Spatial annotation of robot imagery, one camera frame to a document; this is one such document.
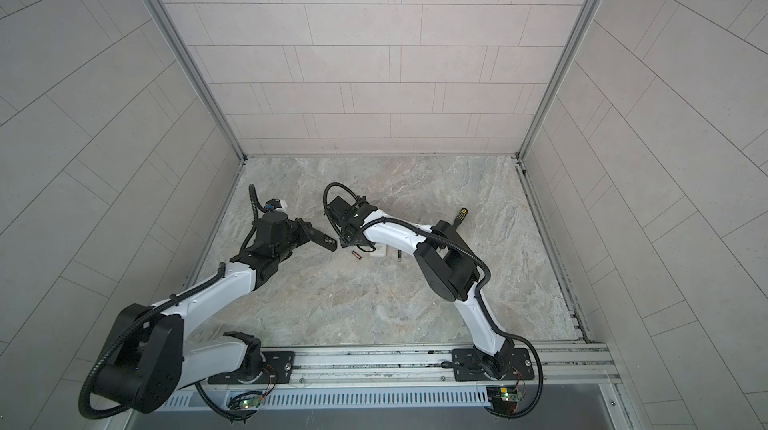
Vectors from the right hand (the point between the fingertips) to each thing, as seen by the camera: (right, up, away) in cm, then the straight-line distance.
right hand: (351, 239), depth 93 cm
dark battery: (+15, -4, -2) cm, 16 cm away
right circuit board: (+39, -32, -25) cm, 56 cm away
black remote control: (-8, +1, -4) cm, 9 cm away
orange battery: (+2, -4, -2) cm, 5 cm away
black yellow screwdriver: (+35, +6, +5) cm, 36 cm away
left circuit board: (-18, -30, -28) cm, 45 cm away
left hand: (-10, +8, -5) cm, 13 cm away
